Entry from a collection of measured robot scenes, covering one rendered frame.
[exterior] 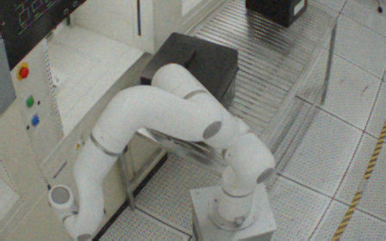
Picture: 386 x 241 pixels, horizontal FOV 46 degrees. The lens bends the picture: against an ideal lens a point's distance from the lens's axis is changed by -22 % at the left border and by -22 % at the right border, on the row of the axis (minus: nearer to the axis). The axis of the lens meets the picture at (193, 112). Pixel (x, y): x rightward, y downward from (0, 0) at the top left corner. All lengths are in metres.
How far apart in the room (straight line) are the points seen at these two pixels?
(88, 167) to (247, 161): 0.52
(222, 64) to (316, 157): 1.23
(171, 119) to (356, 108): 2.36
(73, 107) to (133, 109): 1.00
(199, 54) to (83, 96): 0.50
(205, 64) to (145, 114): 0.88
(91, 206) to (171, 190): 1.67
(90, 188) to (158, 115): 0.26
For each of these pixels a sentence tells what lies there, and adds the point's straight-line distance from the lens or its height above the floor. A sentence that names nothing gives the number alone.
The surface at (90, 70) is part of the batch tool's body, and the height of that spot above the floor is 0.87.
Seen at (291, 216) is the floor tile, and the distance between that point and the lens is 2.88.
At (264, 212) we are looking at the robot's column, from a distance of 1.99.
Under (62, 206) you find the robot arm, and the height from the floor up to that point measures 1.32.
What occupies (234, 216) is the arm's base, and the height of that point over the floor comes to 0.82.
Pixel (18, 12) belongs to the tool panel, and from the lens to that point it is 1.58.
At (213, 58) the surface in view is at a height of 1.01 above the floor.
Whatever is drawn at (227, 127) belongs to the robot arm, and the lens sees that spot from 1.46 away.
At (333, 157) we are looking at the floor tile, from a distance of 3.18.
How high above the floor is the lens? 2.45
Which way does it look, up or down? 48 degrees down
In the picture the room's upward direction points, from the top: straight up
